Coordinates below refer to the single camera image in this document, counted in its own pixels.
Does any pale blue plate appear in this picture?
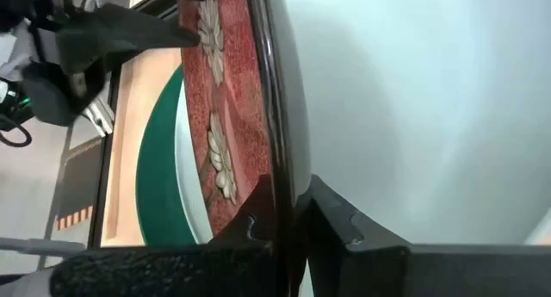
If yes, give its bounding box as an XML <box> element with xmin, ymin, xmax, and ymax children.
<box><xmin>172</xmin><ymin>78</ymin><xmax>215</xmax><ymax>245</ymax></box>

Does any grey panel with orange stripes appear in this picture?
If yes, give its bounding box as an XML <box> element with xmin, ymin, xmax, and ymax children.
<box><xmin>55</xmin><ymin>136</ymin><xmax>105</xmax><ymax>232</ymax></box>

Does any green plate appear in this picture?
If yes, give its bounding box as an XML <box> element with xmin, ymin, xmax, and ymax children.
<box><xmin>134</xmin><ymin>65</ymin><xmax>200</xmax><ymax>247</ymax></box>

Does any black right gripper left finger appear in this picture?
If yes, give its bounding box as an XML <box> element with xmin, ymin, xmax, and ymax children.
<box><xmin>49</xmin><ymin>175</ymin><xmax>277</xmax><ymax>297</ymax></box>

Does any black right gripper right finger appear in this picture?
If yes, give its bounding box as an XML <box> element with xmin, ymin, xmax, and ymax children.
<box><xmin>295</xmin><ymin>173</ymin><xmax>551</xmax><ymax>297</ymax></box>

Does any grey metal bar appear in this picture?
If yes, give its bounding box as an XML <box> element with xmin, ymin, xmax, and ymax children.
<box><xmin>0</xmin><ymin>236</ymin><xmax>88</xmax><ymax>259</ymax></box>

